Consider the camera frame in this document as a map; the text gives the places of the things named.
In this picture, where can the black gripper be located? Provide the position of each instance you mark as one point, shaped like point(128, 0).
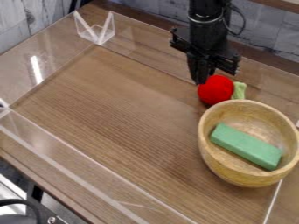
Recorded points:
point(204, 60)

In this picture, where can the red plush fruit green leaf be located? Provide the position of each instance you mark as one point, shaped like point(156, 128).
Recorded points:
point(220, 89)

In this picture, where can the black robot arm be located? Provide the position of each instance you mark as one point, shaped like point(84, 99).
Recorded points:
point(202, 41)

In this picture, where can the wooden bowl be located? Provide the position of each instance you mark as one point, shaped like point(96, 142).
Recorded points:
point(262, 122)

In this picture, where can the green rectangular block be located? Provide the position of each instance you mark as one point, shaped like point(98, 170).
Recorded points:
point(245, 146)

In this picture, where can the clear acrylic tray wall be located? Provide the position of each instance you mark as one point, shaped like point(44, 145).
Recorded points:
point(100, 195)

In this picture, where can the black metal table frame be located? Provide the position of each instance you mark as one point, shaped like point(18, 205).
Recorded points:
point(48, 217)

